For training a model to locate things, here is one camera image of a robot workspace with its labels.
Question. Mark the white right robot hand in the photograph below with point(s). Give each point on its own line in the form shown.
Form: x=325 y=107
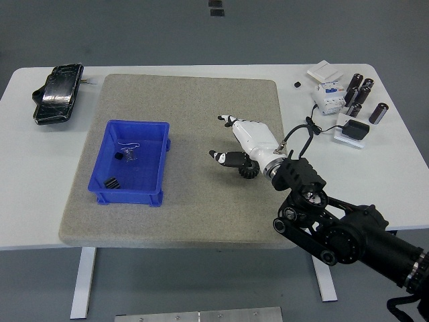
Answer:
x=256 y=137

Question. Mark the black toothed gear nut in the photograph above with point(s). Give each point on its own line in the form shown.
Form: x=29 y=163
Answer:
x=112 y=183
x=248 y=172

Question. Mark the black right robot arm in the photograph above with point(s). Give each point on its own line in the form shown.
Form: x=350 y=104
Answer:
x=355 y=241

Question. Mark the blue plastic box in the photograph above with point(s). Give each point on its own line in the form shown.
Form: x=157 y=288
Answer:
x=140 y=167

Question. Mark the grey-brown mat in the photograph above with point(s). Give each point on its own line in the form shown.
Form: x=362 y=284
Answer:
x=201 y=100

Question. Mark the small black cube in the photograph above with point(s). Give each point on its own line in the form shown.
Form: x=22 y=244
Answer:
x=297 y=84

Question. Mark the white circuit breaker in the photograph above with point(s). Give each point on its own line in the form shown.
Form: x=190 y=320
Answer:
x=326 y=99

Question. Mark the black power adapter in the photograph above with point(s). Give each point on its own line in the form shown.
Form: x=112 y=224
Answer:
x=357 y=129

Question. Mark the dark cylindrical capacitor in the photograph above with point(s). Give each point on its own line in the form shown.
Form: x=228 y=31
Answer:
x=356 y=81
x=351 y=97
x=368 y=83
x=354 y=110
x=378 y=113
x=363 y=95

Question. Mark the black floor plate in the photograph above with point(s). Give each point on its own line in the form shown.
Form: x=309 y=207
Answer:
x=215 y=3
x=218 y=12

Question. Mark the white table leg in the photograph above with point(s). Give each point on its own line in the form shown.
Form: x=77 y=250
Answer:
x=83 y=278
x=325 y=285

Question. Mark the black table control panel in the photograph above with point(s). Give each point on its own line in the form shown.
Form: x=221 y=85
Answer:
x=392 y=232

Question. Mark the grey metal plate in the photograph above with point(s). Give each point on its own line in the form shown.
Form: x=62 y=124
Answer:
x=201 y=315

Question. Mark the black wrapped device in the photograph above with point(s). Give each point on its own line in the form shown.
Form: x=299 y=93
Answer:
x=57 y=94

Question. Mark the white wall switch panel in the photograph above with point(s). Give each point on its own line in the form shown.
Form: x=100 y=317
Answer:
x=323 y=70

